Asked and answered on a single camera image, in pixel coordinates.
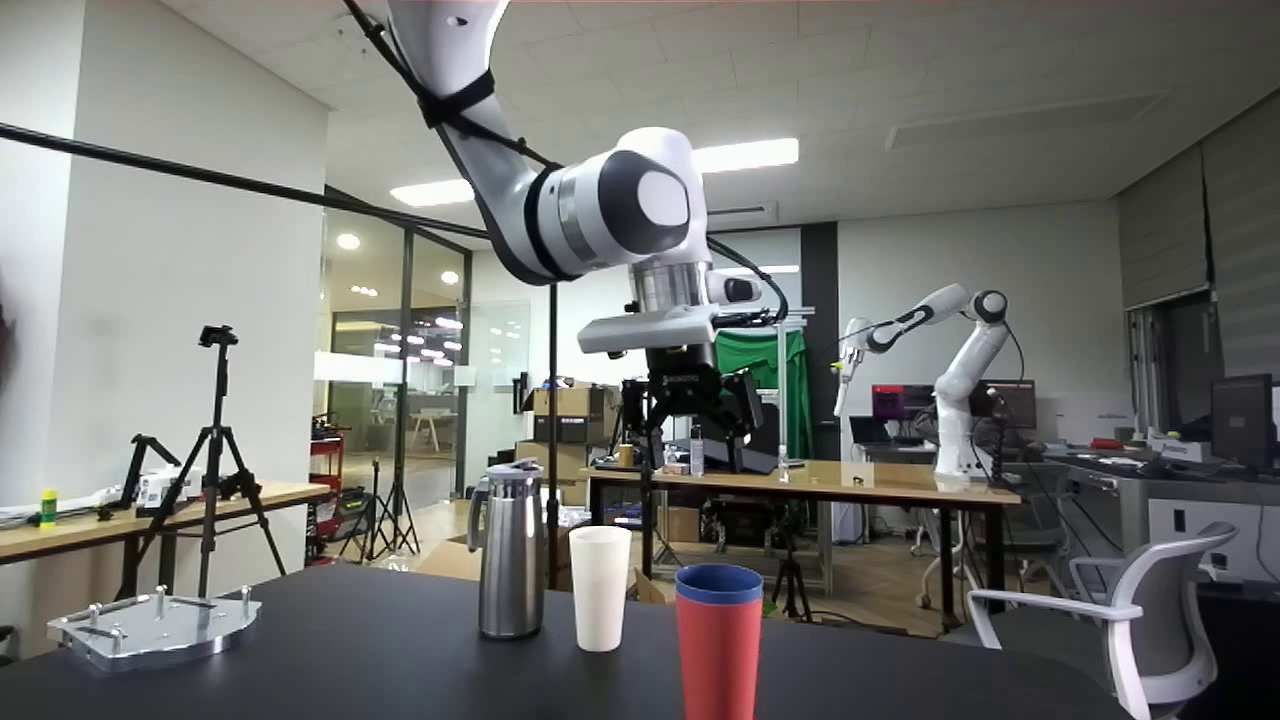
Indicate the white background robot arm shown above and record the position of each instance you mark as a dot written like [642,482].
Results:
[952,385]

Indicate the black light stand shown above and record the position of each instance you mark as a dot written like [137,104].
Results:
[549,441]

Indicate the computer monitor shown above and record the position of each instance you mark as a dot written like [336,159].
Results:
[1240,420]

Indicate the stacked cardboard boxes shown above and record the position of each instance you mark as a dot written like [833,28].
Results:
[572,427]

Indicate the pink plastic cup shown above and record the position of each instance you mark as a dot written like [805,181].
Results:
[717,656]

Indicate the black camera tripod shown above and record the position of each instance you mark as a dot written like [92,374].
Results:
[215,460]

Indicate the black boom pole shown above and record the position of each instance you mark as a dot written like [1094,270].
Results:
[325,199]

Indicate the blue plastic cup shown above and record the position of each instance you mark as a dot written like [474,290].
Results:
[720,586]

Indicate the stainless steel thermos jug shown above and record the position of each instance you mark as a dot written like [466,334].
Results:
[507,536]

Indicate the white plastic cup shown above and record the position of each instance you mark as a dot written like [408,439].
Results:
[603,566]

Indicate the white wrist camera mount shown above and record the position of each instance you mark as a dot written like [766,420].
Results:
[671,330]

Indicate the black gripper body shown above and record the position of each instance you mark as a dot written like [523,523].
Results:
[682,382]

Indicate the clear acrylic plate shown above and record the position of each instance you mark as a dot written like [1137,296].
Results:
[154,630]

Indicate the wooden background table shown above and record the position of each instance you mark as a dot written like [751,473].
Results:
[838,482]

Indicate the white office chair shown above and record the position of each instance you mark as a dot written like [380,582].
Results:
[1148,586]

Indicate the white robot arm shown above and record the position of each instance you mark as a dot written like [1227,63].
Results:
[635,206]

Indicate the green cloth on rack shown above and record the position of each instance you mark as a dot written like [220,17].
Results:
[773,362]

